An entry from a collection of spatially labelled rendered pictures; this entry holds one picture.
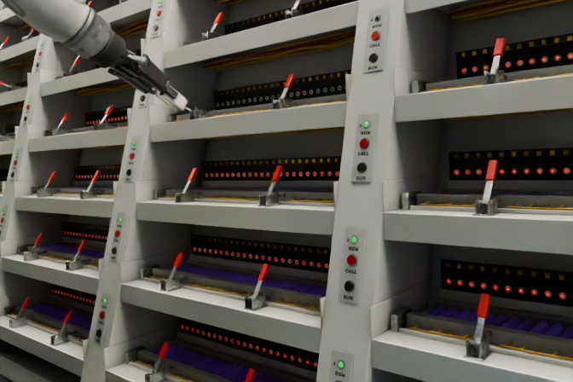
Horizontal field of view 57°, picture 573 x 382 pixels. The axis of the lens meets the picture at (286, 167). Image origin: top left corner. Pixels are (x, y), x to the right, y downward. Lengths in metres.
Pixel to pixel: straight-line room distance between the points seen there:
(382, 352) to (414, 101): 0.40
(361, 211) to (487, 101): 0.26
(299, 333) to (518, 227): 0.41
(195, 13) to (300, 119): 0.62
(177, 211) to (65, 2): 0.50
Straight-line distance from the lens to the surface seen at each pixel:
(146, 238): 1.39
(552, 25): 1.10
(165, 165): 1.42
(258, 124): 1.11
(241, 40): 1.24
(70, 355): 1.53
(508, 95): 0.85
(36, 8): 1.08
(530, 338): 0.85
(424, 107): 0.90
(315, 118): 1.01
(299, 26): 1.13
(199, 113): 1.28
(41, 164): 2.03
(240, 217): 1.08
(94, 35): 1.11
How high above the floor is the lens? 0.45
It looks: 10 degrees up
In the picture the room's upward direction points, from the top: 8 degrees clockwise
